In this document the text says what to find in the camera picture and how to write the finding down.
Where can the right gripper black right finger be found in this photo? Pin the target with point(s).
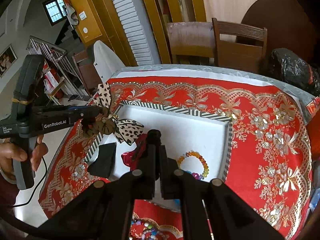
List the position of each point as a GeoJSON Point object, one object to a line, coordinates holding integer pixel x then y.
{"type": "Point", "coordinates": [173, 180]}

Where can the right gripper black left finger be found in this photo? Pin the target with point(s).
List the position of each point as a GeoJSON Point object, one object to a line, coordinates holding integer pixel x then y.
{"type": "Point", "coordinates": [147, 171]}

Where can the red satin bow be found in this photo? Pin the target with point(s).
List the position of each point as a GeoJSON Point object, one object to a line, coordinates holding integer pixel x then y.
{"type": "Point", "coordinates": [130, 159]}

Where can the leopard print bow scrunchie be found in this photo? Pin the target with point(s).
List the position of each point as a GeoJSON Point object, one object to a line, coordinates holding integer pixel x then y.
{"type": "Point", "coordinates": [124, 130]}

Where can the black folded cloth pouch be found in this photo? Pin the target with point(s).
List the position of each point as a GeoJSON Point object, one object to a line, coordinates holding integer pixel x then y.
{"type": "Point", "coordinates": [105, 161]}

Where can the striped white tray box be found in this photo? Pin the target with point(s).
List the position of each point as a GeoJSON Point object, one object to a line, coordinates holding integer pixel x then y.
{"type": "Point", "coordinates": [200, 142]}

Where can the brown leather chair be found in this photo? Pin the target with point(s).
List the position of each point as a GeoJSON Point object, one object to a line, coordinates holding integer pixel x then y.
{"type": "Point", "coordinates": [191, 42]}

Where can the dark wooden chair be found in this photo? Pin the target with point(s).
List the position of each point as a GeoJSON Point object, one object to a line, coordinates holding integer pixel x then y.
{"type": "Point", "coordinates": [239, 56]}

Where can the black plastic bag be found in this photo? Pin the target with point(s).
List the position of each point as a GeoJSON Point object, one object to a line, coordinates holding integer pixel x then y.
{"type": "Point", "coordinates": [286, 66]}

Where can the white louvered door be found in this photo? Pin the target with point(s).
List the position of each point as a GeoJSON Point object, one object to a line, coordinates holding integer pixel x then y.
{"type": "Point", "coordinates": [133, 30]}

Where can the dark round table top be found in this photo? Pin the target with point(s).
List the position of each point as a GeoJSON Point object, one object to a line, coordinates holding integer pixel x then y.
{"type": "Point", "coordinates": [287, 24]}

